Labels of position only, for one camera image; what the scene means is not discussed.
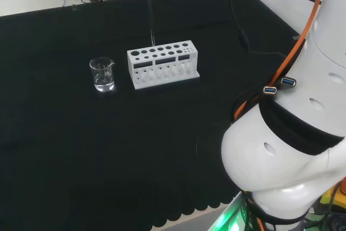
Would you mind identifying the clear glass rod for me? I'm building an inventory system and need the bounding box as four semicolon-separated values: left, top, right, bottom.
145;0;157;47

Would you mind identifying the yellow stop button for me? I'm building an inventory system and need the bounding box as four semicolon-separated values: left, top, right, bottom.
320;176;346;208

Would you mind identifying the clear glass beaker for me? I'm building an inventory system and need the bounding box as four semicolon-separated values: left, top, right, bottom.
89;57;116;93

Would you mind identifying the blue USB connector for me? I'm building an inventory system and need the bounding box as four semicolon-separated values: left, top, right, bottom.
263;85;280;95
278;76;297;88

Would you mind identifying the orange cable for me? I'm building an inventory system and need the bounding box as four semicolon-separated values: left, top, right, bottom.
232;0;325;122

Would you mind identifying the white test tube rack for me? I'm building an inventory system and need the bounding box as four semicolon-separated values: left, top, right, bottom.
127;39;201;90

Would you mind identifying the black bench cloth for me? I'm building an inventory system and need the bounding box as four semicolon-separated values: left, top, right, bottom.
0;0;306;231

